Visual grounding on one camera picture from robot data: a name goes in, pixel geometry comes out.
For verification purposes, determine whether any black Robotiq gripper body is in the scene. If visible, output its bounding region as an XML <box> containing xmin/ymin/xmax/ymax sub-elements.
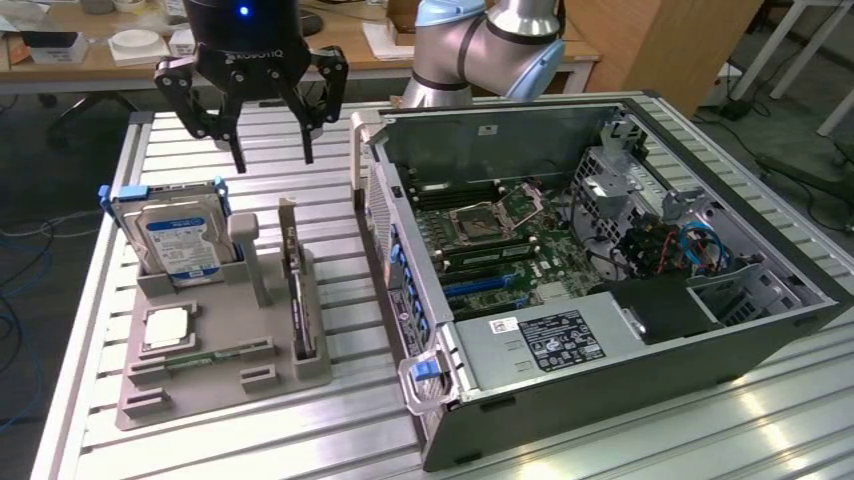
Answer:
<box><xmin>184</xmin><ymin>0</ymin><xmax>312</xmax><ymax>104</ymax></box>

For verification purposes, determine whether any graphics card with black fan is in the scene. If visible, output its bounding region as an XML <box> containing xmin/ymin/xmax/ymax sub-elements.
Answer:
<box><xmin>275</xmin><ymin>196</ymin><xmax>320</xmax><ymax>362</ymax></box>

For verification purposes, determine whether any black RAM slot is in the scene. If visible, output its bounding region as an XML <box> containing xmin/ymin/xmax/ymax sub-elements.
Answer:
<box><xmin>418</xmin><ymin>192</ymin><xmax>506</xmax><ymax>211</ymax></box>
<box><xmin>414</xmin><ymin>182</ymin><xmax>501</xmax><ymax>200</ymax></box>

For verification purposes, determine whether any blue expansion slot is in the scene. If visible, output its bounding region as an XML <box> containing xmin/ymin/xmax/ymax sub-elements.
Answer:
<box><xmin>443</xmin><ymin>272</ymin><xmax>529</xmax><ymax>299</ymax></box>

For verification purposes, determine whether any small white labelled box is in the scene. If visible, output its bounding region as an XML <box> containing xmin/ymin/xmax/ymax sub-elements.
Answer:
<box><xmin>167</xmin><ymin>28</ymin><xmax>199</xmax><ymax>59</ymax></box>

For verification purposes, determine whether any white box with round top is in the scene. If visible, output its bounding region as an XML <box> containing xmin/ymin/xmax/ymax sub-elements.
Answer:
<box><xmin>107</xmin><ymin>29</ymin><xmax>174</xmax><ymax>67</ymax></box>

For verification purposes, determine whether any white paper stack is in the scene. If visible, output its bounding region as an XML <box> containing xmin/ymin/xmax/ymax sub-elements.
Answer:
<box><xmin>362</xmin><ymin>20</ymin><xmax>419</xmax><ymax>62</ymax></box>

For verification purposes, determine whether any wooden desk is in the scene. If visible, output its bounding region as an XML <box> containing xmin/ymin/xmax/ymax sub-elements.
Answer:
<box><xmin>0</xmin><ymin>0</ymin><xmax>602</xmax><ymax>109</ymax></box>

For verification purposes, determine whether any dark office chair base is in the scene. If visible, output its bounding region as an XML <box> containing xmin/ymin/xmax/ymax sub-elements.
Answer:
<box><xmin>39</xmin><ymin>89</ymin><xmax>146</xmax><ymax>149</ymax></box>

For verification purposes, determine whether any open cardboard box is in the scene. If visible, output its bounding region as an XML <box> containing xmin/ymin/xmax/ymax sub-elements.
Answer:
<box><xmin>386</xmin><ymin>0</ymin><xmax>423</xmax><ymax>32</ymax></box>

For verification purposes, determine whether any white box with black top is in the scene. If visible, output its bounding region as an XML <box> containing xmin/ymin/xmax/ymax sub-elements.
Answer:
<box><xmin>19</xmin><ymin>30</ymin><xmax>90</xmax><ymax>65</ymax></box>

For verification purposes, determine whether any brown cardboard box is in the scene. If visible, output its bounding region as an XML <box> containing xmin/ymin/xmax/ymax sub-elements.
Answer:
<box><xmin>0</xmin><ymin>34</ymin><xmax>34</xmax><ymax>71</ymax></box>

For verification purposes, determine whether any hard disk in blue caddy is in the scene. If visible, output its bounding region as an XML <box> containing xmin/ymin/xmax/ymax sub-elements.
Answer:
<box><xmin>98</xmin><ymin>177</ymin><xmax>235</xmax><ymax>289</ymax></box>

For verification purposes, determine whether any CPU socket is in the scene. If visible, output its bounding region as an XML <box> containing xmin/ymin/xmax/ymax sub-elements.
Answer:
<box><xmin>450</xmin><ymin>202</ymin><xmax>515</xmax><ymax>241</ymax></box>

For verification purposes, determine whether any metal socket cover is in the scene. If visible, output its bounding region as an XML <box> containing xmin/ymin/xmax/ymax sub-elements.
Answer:
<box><xmin>497</xmin><ymin>182</ymin><xmax>553</xmax><ymax>221</ymax></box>

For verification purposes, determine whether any black installed RAM stick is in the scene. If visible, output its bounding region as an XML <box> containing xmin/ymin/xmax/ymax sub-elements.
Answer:
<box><xmin>439</xmin><ymin>239</ymin><xmax>539</xmax><ymax>271</ymax></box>

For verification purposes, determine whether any silver perforated drive cage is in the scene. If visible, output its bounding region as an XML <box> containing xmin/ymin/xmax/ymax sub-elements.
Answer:
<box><xmin>573</xmin><ymin>144</ymin><xmax>669</xmax><ymax>221</ymax></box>

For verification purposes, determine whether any green motherboard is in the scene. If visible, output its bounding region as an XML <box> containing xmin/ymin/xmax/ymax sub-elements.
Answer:
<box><xmin>399</xmin><ymin>164</ymin><xmax>613</xmax><ymax>321</ymax></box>

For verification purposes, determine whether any silver CPU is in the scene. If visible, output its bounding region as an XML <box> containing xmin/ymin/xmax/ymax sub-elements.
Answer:
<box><xmin>143</xmin><ymin>308</ymin><xmax>192</xmax><ymax>349</ymax></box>

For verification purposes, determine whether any silver chipset heat sink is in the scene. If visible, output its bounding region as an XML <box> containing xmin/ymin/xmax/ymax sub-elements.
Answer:
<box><xmin>533</xmin><ymin>284</ymin><xmax>575</xmax><ymax>304</ymax></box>

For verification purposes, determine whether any wooden cabinet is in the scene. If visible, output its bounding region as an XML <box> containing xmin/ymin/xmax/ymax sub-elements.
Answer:
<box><xmin>586</xmin><ymin>0</ymin><xmax>766</xmax><ymax>109</ymax></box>

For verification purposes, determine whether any green RAM stick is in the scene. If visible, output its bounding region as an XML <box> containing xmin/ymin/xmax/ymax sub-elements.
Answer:
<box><xmin>163</xmin><ymin>347</ymin><xmax>246</xmax><ymax>374</ymax></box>

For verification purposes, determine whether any grey power supply unit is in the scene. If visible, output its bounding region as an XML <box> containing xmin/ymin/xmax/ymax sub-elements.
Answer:
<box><xmin>453</xmin><ymin>292</ymin><xmax>653</xmax><ymax>394</ymax></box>

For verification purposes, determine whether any grey parts rack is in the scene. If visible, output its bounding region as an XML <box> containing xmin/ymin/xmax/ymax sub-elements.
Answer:
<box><xmin>114</xmin><ymin>212</ymin><xmax>335</xmax><ymax>432</ymax></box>

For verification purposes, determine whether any black plastic shroud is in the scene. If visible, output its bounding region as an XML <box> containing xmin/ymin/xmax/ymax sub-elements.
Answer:
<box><xmin>610</xmin><ymin>277</ymin><xmax>726</xmax><ymax>346</ymax></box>

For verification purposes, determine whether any black chair base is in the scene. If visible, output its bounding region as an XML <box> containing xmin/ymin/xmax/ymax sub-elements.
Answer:
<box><xmin>757</xmin><ymin>152</ymin><xmax>854</xmax><ymax>194</ymax></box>

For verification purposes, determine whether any grey disk bay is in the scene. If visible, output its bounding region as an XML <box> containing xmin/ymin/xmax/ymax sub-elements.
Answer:
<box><xmin>686</xmin><ymin>254</ymin><xmax>802</xmax><ymax>326</ymax></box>

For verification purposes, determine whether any open black PC case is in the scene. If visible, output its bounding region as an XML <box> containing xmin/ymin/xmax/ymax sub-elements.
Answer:
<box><xmin>346</xmin><ymin>96</ymin><xmax>854</xmax><ymax>474</ymax></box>

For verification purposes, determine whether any black wire bundle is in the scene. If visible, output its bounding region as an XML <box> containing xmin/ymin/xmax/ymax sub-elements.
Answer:
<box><xmin>610</xmin><ymin>222</ymin><xmax>686</xmax><ymax>281</ymax></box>

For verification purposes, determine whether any blue wire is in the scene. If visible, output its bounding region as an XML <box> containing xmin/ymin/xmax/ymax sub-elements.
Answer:
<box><xmin>679</xmin><ymin>219</ymin><xmax>735</xmax><ymax>274</ymax></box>

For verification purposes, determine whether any white table frame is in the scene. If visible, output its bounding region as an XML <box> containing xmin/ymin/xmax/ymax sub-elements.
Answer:
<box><xmin>730</xmin><ymin>0</ymin><xmax>854</xmax><ymax>137</ymax></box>

